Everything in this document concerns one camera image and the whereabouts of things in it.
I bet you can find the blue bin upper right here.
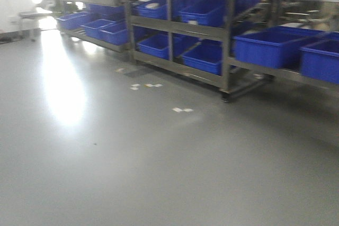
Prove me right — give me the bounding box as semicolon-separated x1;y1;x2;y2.
300;32;338;84

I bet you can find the steel flow rack shelf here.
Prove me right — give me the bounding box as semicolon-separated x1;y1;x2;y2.
126;0;338;102

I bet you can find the blue bin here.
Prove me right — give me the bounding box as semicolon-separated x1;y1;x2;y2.
234;26;325;69
300;32;338;84

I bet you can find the grey metal chair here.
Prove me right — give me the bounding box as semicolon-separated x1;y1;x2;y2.
18;8;52;39

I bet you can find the blue bin upper left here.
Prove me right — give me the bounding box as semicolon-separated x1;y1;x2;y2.
234;26;325;69

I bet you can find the far left steel shelf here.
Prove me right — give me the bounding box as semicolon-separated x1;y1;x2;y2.
56;0;131;52

